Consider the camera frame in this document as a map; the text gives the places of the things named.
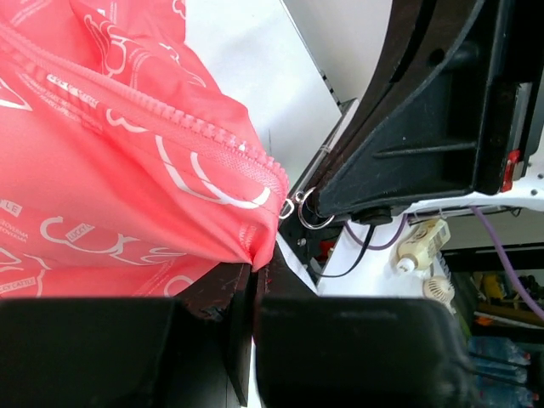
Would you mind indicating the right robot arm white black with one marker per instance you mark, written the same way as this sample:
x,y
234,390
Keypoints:
x,y
345,39

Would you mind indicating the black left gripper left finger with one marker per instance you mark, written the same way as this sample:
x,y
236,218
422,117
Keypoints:
x,y
188,350

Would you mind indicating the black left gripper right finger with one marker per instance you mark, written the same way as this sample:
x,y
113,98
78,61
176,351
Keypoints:
x,y
316,351

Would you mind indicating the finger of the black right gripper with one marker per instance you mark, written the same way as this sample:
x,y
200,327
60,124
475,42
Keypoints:
x,y
482,114
380,154

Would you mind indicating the cream plastic bottle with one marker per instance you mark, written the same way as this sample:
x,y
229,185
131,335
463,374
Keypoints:
x,y
418,251

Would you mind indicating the blue water bottle pack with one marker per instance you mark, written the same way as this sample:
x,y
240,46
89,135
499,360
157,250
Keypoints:
x,y
507,374

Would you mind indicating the pink hooded kids jacket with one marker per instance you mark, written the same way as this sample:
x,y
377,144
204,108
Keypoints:
x,y
125,171

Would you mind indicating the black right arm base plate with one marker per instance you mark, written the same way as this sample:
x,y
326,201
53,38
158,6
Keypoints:
x,y
311,247

